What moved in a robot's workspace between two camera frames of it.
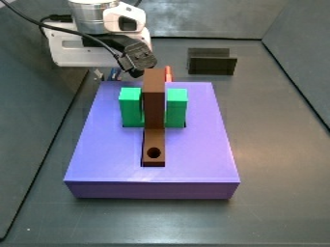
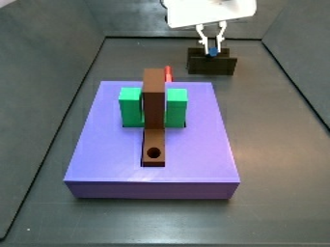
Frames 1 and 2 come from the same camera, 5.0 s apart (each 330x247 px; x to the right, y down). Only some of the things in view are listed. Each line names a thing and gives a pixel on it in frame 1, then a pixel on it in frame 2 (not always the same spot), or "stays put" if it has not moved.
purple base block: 105,169 stays put
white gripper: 75,50 -> 190,13
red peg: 167,73 stays put
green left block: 131,106 stays put
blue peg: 112,74 -> 212,51
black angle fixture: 210,61 stays put
